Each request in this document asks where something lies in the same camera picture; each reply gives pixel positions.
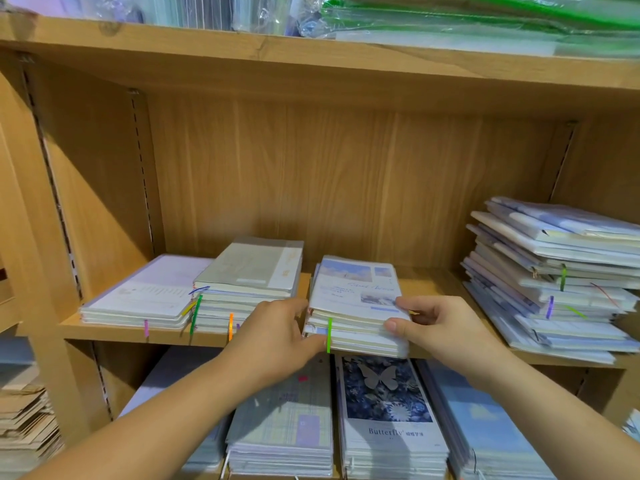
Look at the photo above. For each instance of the person's left forearm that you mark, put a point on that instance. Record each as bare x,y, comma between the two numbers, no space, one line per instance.
150,430

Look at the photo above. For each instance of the pastel grid pattern notebook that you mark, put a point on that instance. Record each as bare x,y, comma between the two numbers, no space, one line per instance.
285,425

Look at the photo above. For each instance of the stack of sage cover notebooks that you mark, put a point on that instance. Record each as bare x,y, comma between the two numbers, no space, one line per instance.
250,270

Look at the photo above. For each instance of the lilac cover notebook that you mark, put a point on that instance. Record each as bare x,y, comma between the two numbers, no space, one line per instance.
150,290

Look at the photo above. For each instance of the person's left hand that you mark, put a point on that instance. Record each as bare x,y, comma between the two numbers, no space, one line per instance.
270,345

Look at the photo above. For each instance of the stack of green edged packets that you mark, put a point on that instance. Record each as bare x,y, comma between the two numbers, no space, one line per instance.
470,20

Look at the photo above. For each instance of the sky cloud cover notebook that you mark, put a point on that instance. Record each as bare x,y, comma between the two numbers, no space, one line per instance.
490,430

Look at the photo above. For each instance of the person's right forearm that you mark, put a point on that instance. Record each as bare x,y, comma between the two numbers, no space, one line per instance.
560,420

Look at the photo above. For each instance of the blue butterfly cover notebook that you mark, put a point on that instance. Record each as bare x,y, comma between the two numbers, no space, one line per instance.
390,415

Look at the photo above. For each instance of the stack of flat wrapped packets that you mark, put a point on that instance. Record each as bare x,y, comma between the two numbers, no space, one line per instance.
25,410

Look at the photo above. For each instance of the large plain lilac notebook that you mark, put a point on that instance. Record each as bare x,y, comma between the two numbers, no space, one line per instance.
175,370

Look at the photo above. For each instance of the pile of small notebooks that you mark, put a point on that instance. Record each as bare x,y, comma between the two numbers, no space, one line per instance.
550,275

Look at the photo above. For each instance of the person's right hand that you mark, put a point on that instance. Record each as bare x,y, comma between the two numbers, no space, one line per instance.
455,335

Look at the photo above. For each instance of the wooden shelf unit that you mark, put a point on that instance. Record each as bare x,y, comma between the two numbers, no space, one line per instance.
300,70

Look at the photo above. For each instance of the stack of sky photo notebooks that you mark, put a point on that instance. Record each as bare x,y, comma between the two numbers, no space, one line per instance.
355,290

